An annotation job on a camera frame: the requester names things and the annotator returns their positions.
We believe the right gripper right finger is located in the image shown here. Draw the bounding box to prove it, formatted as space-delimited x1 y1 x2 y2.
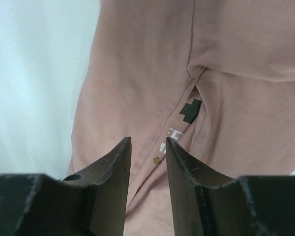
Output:
166 138 295 236

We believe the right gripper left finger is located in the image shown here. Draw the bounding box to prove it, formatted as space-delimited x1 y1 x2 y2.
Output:
0 137 131 236

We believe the pink t shirt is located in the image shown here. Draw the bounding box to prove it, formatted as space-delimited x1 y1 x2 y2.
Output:
69 0 295 236

